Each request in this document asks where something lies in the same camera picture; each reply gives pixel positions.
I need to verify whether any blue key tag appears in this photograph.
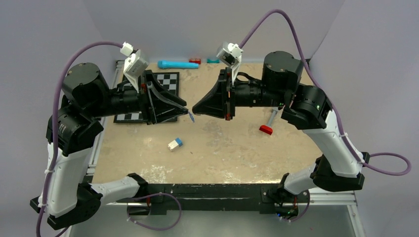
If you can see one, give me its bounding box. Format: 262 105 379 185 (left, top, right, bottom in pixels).
188 112 195 123

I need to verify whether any purple camera cable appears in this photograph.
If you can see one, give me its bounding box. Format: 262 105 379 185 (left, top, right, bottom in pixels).
239 9 412 177
35 41 124 237

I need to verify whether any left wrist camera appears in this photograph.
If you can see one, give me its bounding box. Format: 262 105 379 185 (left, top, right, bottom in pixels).
120 42 149 93

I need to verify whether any red toy brick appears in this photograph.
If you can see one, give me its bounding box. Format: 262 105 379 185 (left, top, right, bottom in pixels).
189 58 201 64

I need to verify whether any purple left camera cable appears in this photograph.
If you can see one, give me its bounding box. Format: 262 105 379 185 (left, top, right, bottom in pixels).
35 41 124 237

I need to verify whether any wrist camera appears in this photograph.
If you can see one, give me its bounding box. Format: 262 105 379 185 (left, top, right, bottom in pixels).
120 42 149 93
216 41 243 84

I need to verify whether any grey toy brick post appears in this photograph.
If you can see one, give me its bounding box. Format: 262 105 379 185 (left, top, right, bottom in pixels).
266 109 278 127

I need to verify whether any light blue flashlight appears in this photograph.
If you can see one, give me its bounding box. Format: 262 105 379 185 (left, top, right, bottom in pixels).
157 60 199 69

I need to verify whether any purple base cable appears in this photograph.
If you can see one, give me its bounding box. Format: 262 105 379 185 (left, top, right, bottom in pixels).
126 192 183 231

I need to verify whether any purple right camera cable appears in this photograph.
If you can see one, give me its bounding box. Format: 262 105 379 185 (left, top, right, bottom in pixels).
239 9 412 177

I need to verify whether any teal arch toy block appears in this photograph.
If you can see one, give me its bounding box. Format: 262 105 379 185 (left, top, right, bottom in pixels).
207 58 219 64

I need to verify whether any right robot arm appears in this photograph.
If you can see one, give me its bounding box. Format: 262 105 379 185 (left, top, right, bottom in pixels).
192 51 369 201

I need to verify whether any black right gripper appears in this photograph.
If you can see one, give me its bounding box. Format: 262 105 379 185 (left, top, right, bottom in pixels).
192 67 286 121

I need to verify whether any red toy base piece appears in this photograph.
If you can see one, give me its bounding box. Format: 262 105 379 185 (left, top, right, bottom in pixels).
259 125 273 135

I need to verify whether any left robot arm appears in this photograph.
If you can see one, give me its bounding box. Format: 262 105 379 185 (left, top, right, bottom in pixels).
30 63 188 230

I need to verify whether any black and white chessboard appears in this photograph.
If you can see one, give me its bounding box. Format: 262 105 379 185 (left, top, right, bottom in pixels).
113 72 180 123

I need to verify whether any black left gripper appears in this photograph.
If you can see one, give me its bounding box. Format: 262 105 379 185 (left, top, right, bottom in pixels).
88 69 189 124

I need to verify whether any white and blue toy brick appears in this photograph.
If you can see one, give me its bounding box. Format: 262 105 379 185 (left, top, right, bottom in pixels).
168 138 183 152

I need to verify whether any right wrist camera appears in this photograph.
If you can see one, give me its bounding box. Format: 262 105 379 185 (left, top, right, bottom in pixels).
216 41 243 84

